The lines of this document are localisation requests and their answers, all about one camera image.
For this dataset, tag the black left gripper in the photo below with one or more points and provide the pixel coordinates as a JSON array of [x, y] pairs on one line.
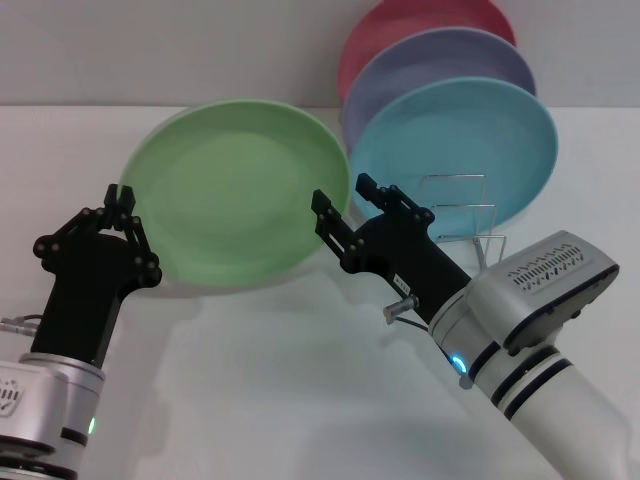
[[75, 310]]

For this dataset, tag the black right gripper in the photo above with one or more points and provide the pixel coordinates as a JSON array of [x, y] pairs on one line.
[[405, 260]]

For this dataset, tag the green plastic plate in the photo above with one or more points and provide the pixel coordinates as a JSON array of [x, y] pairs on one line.
[[235, 195]]

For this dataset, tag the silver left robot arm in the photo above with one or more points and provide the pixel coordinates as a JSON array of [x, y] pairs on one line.
[[77, 395]]

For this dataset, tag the light blue plastic plate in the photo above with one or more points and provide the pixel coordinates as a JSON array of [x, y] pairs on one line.
[[450, 135]]

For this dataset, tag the purple plastic plate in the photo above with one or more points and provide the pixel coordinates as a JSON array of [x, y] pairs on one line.
[[430, 62]]

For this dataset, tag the red plastic plate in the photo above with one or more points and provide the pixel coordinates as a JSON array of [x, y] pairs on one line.
[[380, 35]]

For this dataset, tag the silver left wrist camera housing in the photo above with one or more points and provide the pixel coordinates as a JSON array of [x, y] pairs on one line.
[[30, 400]]

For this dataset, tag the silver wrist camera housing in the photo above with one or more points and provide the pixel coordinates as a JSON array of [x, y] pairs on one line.
[[30, 400], [550, 270]]

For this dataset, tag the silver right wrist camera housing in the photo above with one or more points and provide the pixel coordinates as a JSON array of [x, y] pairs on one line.
[[550, 270]]

